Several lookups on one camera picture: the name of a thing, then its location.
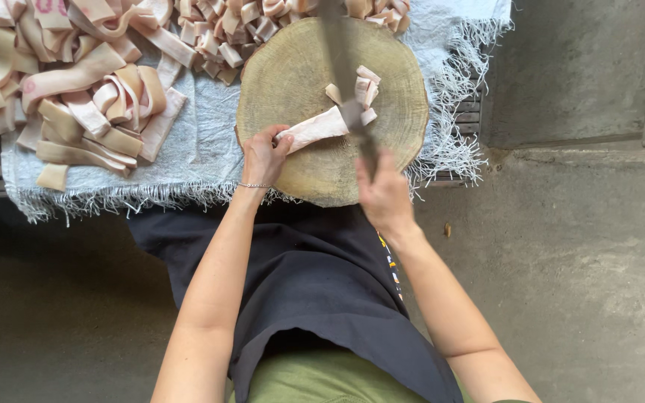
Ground person's left hand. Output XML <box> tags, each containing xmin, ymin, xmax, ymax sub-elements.
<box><xmin>241</xmin><ymin>124</ymin><xmax>295</xmax><ymax>188</ymax></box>

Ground person's right hand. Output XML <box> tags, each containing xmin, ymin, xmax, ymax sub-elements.
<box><xmin>354</xmin><ymin>150</ymin><xmax>416</xmax><ymax>236</ymax></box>

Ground long pork skin strip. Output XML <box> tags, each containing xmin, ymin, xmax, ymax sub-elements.
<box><xmin>275</xmin><ymin>105</ymin><xmax>351</xmax><ymax>154</ymax></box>

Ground large steel cleaver knife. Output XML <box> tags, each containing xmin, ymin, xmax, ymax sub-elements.
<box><xmin>317</xmin><ymin>0</ymin><xmax>380</xmax><ymax>180</ymax></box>

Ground round wooden chopping block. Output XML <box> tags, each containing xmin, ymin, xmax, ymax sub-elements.
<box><xmin>234</xmin><ymin>18</ymin><xmax>430</xmax><ymax>208</ymax></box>

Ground dark navy shirt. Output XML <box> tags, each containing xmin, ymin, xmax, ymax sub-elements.
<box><xmin>128</xmin><ymin>199</ymin><xmax>464</xmax><ymax>403</ymax></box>

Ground white fringed cloth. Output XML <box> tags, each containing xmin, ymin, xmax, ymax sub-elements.
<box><xmin>0</xmin><ymin>0</ymin><xmax>515</xmax><ymax>225</ymax></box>

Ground pile of cut skin pieces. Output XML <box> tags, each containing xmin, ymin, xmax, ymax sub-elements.
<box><xmin>174</xmin><ymin>0</ymin><xmax>412</xmax><ymax>86</ymax></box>

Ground olive green trousers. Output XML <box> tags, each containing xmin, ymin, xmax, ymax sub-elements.
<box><xmin>227</xmin><ymin>350</ymin><xmax>530</xmax><ymax>403</ymax></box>

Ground pile of pork skin strips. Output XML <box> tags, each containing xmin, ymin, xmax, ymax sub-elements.
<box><xmin>0</xmin><ymin>0</ymin><xmax>200</xmax><ymax>192</ymax></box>

